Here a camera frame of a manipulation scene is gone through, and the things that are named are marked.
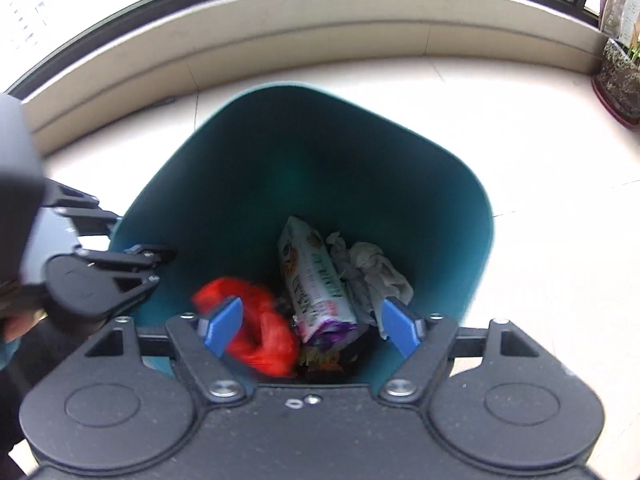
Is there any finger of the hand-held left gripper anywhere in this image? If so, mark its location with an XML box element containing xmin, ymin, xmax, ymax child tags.
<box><xmin>75</xmin><ymin>243</ymin><xmax>177</xmax><ymax>302</ymax></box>
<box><xmin>42</xmin><ymin>179</ymin><xmax>124</xmax><ymax>238</ymax></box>

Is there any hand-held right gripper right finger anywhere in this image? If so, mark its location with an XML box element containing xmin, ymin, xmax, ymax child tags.
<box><xmin>377</xmin><ymin>296</ymin><xmax>544</xmax><ymax>405</ymax></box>

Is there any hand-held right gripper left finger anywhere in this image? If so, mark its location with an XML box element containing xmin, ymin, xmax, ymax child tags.
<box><xmin>82</xmin><ymin>296</ymin><xmax>247</xmax><ymax>405</ymax></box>

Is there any red plastic bag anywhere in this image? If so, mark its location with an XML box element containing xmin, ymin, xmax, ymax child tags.
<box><xmin>192</xmin><ymin>276</ymin><xmax>301</xmax><ymax>377</ymax></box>

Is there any white tissue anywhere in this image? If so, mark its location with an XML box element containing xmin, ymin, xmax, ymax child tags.
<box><xmin>326</xmin><ymin>231</ymin><xmax>414</xmax><ymax>327</ymax></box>

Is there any white purple packet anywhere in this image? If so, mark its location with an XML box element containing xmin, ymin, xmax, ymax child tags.
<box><xmin>277</xmin><ymin>215</ymin><xmax>359</xmax><ymax>347</ymax></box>

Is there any dark green deer print bin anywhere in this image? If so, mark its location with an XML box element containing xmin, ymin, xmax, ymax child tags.
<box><xmin>107</xmin><ymin>82</ymin><xmax>497</xmax><ymax>387</ymax></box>

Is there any person's left hand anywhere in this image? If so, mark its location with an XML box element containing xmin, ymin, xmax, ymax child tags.
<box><xmin>0</xmin><ymin>310</ymin><xmax>33</xmax><ymax>343</ymax></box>

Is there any dark snack wrapper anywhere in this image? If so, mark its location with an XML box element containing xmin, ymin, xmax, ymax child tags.
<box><xmin>297</xmin><ymin>324</ymin><xmax>373</xmax><ymax>378</ymax></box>

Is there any potted plant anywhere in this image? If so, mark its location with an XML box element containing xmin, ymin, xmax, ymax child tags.
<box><xmin>591</xmin><ymin>36</ymin><xmax>640</xmax><ymax>132</ymax></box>

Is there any printed paper bag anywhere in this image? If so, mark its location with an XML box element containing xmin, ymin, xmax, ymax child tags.
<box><xmin>597</xmin><ymin>0</ymin><xmax>640</xmax><ymax>47</ymax></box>

